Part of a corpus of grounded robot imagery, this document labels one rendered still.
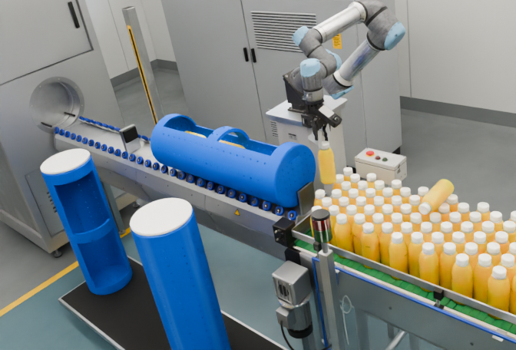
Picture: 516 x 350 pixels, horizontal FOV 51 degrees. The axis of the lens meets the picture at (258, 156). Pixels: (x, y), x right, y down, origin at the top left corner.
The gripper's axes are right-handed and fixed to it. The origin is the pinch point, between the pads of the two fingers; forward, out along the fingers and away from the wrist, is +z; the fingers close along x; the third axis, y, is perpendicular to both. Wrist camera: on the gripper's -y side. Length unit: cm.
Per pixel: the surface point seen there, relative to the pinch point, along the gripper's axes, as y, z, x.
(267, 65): 176, 41, -153
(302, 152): 15.2, 8.8, -3.2
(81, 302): 153, 112, 66
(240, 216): 43, 40, 16
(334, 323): -28, 48, 41
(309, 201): 10.5, 29.6, 2.7
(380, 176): -11.6, 23.5, -20.9
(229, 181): 44, 20, 17
